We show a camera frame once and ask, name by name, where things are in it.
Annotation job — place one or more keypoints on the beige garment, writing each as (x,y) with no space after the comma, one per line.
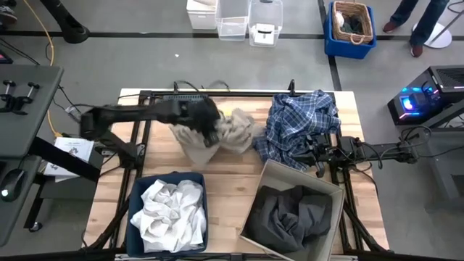
(235,134)

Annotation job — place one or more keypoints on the navy white striped fabric bin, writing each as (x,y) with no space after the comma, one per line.
(132,203)

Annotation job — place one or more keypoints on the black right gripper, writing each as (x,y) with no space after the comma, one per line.
(320,150)

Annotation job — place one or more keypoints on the beige fabric bin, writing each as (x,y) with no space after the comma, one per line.
(282,175)

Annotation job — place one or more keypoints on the wicker basket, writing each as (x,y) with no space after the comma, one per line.
(368,21)

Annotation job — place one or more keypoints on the white round stand base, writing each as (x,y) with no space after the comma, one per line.
(440,38)

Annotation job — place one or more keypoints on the white plastic bin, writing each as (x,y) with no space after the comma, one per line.
(201,14)

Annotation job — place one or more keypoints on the clothes in basket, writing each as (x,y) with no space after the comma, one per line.
(349,23)

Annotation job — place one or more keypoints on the dark grey garment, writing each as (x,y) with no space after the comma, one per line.
(286,217)

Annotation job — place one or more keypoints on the blue plaid shirt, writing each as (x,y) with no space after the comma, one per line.
(295,119)

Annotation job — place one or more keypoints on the black desk support bar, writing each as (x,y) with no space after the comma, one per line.
(65,159)

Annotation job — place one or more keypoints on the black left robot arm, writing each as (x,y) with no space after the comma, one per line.
(127,112)

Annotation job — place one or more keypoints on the black aluminium table frame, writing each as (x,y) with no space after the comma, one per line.
(145,145)

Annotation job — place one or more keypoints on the clear plastic bin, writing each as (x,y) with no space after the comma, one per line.
(232,29)
(266,12)

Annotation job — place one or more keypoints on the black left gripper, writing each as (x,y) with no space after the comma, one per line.
(201,114)

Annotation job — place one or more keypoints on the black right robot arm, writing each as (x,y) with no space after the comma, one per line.
(380,151)

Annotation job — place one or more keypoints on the person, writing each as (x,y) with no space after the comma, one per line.
(422,21)

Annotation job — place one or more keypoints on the white device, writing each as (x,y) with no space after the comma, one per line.
(263,34)

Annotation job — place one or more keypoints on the grey desk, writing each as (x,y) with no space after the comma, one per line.
(21,123)

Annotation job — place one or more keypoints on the person's foot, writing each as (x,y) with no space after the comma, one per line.
(6,13)

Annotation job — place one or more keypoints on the grey side stand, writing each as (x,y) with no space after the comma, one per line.
(446,163)

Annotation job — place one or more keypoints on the white paper booklet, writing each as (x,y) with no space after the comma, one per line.
(72,148)

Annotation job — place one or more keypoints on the blue plastic crate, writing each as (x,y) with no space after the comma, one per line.
(344,50)

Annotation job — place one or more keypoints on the black computer mouse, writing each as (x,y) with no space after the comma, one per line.
(11,185)

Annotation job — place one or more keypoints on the black stand base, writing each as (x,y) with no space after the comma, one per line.
(70,29)

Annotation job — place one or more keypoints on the white garment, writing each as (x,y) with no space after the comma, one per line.
(170,214)

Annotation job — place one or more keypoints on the black computer with lights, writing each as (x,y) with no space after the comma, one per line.
(427,94)

